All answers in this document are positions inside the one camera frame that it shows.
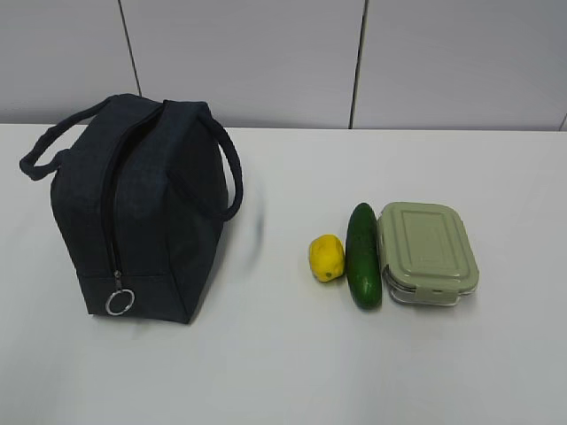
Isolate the green cucumber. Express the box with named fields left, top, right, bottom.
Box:
left=346, top=203, right=382, bottom=311

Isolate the dark blue lunch bag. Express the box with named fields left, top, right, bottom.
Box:
left=19, top=94, right=244, bottom=324

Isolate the green lid glass container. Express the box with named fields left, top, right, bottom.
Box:
left=377, top=202, right=479, bottom=306

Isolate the yellow lemon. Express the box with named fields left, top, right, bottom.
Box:
left=308, top=235, right=346, bottom=283

